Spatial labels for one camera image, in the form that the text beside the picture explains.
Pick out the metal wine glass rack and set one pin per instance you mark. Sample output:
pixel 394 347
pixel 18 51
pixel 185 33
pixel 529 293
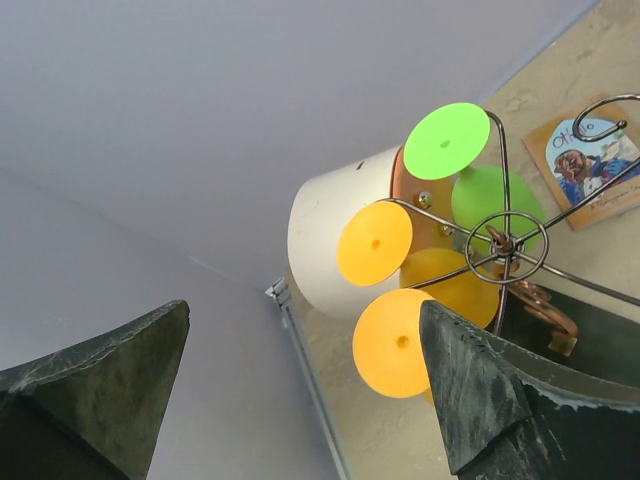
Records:
pixel 501 243

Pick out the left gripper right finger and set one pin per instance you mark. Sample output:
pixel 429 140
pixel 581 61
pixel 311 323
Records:
pixel 509 408

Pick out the aluminium frame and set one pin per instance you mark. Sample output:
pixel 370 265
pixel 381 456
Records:
pixel 280 293

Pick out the orange wine glass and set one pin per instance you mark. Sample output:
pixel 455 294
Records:
pixel 386 345
pixel 375 245

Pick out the orange wine glass front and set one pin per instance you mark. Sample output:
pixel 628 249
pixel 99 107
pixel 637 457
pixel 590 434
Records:
pixel 375 245

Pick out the orange picture book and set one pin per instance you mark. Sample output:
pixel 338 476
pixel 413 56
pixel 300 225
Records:
pixel 576 161

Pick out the white cylinder container orange lid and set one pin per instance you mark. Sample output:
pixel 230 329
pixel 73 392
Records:
pixel 322 208

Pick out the green wine glass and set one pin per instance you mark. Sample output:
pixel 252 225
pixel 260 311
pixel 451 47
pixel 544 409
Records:
pixel 444 144

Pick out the orange wine glass back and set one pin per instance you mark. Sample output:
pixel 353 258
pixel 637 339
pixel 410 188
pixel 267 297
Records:
pixel 386 345

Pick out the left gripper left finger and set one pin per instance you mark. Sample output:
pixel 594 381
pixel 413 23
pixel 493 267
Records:
pixel 93 410

